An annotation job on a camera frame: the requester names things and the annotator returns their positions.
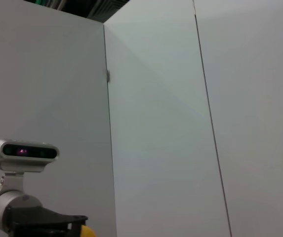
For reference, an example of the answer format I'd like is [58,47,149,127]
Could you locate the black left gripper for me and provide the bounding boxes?
[4,206,89,237]

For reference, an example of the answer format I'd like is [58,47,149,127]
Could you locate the yellow and grey towel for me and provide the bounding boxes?
[81,224,96,237]

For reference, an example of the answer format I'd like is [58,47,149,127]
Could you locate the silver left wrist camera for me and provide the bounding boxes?
[0,139,60,196]

